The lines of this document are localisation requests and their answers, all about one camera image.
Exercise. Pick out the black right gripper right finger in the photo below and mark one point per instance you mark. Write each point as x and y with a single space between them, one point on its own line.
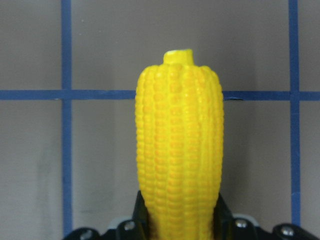
227 226

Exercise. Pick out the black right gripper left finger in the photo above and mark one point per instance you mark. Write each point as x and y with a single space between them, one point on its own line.
136 228

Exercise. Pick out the yellow toy corn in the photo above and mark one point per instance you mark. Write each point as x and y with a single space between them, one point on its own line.
179 118

